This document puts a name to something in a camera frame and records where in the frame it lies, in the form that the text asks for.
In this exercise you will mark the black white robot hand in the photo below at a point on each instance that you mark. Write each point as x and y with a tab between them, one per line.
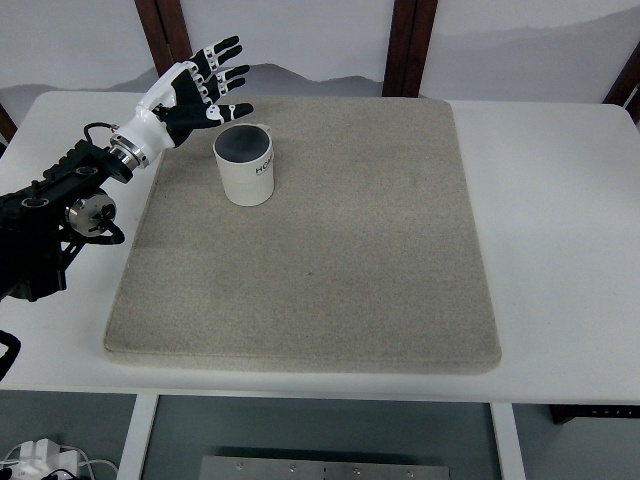
185	100

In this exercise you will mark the white ribbed cup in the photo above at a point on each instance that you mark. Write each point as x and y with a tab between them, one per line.
247	185

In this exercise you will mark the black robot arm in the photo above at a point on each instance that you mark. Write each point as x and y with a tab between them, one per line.
50	210

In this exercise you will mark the grey square mat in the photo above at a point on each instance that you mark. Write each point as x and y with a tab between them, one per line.
310	280

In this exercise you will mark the white table leg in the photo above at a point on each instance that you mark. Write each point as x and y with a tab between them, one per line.
507	445
137	440

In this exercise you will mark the white power strip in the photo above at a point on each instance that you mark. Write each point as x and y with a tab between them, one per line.
37	457

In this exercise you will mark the grey metal plate with screws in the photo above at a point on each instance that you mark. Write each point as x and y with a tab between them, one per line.
325	469

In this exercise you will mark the brown wooden furniture foot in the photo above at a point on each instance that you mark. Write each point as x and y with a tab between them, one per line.
590	414

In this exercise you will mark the brown wooden screen post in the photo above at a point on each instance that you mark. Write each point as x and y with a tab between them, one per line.
167	30
625	85
410	45
6	125

